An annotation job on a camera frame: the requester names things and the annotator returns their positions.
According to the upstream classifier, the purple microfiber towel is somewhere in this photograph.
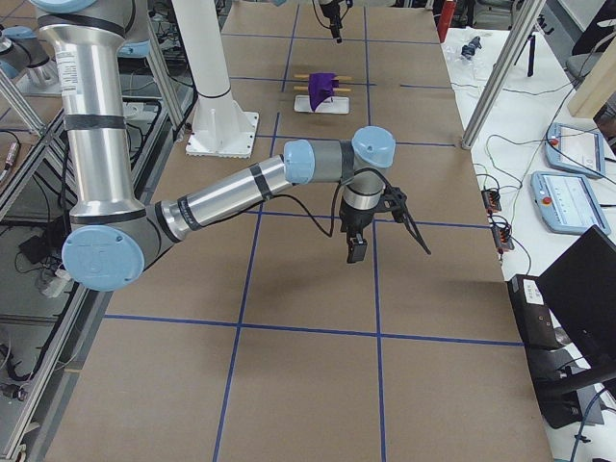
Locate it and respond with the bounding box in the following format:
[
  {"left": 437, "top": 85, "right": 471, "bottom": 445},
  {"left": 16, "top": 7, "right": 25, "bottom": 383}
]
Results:
[{"left": 308, "top": 72, "right": 339, "bottom": 112}]

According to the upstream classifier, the dark blue object on table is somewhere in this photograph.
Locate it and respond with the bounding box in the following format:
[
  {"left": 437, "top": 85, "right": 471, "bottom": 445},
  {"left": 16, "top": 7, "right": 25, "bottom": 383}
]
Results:
[{"left": 460, "top": 36, "right": 482, "bottom": 61}]

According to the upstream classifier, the black monitor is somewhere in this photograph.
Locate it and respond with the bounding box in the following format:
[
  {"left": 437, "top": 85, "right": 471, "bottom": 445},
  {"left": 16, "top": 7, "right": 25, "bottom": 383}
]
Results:
[{"left": 537, "top": 225, "right": 615, "bottom": 364}]

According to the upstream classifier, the black tripod leg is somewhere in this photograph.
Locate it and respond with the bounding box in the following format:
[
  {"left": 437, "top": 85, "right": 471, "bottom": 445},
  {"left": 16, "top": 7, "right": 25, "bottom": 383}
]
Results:
[{"left": 526, "top": 34, "right": 536, "bottom": 77}]

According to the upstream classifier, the lower orange connector block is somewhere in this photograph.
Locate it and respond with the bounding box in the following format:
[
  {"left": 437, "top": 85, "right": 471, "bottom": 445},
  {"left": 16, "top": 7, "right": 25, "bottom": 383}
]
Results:
[{"left": 491, "top": 222, "right": 515, "bottom": 255}]

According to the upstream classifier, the wooden rack rod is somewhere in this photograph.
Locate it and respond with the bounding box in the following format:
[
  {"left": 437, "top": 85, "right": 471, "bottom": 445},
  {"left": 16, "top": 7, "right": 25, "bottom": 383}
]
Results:
[
  {"left": 294, "top": 86, "right": 352, "bottom": 93},
  {"left": 294, "top": 72, "right": 353, "bottom": 82}
]

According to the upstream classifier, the left wooden rack rod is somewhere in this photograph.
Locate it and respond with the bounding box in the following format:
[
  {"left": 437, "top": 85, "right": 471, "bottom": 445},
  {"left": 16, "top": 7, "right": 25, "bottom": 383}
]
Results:
[{"left": 294, "top": 86, "right": 352, "bottom": 93}]

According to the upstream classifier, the upper teach pendant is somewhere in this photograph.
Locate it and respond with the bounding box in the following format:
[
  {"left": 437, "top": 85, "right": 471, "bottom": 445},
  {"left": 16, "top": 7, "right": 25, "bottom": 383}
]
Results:
[{"left": 545, "top": 122, "right": 605, "bottom": 178}]

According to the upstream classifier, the right wooden rack rod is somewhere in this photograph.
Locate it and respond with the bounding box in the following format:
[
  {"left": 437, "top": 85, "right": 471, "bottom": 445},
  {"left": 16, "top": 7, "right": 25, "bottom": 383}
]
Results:
[{"left": 294, "top": 72, "right": 353, "bottom": 82}]

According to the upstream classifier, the aluminium frame cage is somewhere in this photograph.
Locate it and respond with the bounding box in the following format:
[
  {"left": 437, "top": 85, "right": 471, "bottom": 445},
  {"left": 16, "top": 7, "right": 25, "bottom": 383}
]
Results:
[{"left": 0, "top": 52, "right": 184, "bottom": 458}]

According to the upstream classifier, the red fire extinguisher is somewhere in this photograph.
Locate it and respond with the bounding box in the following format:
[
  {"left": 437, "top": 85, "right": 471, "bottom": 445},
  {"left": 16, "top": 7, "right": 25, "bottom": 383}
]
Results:
[{"left": 437, "top": 0, "right": 456, "bottom": 43}]

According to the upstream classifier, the lower teach pendant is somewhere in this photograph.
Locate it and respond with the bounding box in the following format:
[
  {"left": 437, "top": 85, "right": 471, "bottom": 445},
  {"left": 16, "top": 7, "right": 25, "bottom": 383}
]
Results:
[{"left": 530, "top": 171, "right": 611, "bottom": 236}]

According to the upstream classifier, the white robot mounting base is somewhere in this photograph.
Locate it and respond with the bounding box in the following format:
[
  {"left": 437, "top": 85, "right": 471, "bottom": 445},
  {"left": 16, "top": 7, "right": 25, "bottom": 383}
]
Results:
[{"left": 172, "top": 0, "right": 259, "bottom": 158}]

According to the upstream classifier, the black computer box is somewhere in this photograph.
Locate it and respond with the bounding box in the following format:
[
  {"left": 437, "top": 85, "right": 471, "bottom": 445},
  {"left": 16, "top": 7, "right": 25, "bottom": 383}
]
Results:
[{"left": 507, "top": 274, "right": 572, "bottom": 351}]

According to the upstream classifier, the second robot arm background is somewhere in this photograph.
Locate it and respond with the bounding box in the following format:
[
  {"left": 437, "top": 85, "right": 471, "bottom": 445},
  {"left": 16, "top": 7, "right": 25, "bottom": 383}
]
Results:
[{"left": 1, "top": 26, "right": 59, "bottom": 89}]

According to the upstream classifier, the upper orange connector block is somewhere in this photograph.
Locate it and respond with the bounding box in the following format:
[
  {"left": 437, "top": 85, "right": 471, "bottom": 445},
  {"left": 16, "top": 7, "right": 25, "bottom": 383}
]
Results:
[{"left": 481, "top": 189, "right": 501, "bottom": 215}]

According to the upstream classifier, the orange connector block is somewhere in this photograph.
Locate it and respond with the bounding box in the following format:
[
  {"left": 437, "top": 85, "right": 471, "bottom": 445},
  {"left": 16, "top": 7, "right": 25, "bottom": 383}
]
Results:
[
  {"left": 491, "top": 222, "right": 515, "bottom": 255},
  {"left": 481, "top": 189, "right": 501, "bottom": 215}
]

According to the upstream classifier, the wooden board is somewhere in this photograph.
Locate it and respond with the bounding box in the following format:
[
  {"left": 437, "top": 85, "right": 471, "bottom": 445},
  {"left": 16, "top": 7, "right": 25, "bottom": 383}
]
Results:
[{"left": 567, "top": 0, "right": 616, "bottom": 120}]

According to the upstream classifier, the black monitor stand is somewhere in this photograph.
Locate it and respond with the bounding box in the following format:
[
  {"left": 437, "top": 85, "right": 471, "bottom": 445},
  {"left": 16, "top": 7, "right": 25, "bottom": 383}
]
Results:
[{"left": 526, "top": 348, "right": 615, "bottom": 429}]

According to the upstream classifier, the white towel rack base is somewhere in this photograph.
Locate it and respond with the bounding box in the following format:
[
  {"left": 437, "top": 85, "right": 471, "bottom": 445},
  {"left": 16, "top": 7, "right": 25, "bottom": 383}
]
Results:
[{"left": 294, "top": 94, "right": 350, "bottom": 115}]

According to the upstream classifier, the teach pendant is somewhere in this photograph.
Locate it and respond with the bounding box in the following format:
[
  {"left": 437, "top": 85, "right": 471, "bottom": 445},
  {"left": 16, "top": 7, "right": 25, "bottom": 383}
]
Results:
[
  {"left": 530, "top": 171, "right": 611, "bottom": 236},
  {"left": 545, "top": 122, "right": 605, "bottom": 178}
]

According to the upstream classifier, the aluminium frame post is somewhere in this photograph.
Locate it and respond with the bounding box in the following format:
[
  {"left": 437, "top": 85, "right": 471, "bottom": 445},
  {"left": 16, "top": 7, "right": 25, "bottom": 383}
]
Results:
[{"left": 461, "top": 0, "right": 546, "bottom": 150}]

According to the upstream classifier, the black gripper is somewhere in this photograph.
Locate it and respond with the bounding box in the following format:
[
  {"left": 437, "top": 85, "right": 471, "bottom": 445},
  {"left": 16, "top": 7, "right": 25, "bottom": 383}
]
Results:
[
  {"left": 319, "top": 0, "right": 341, "bottom": 22},
  {"left": 339, "top": 204, "right": 374, "bottom": 263}
]

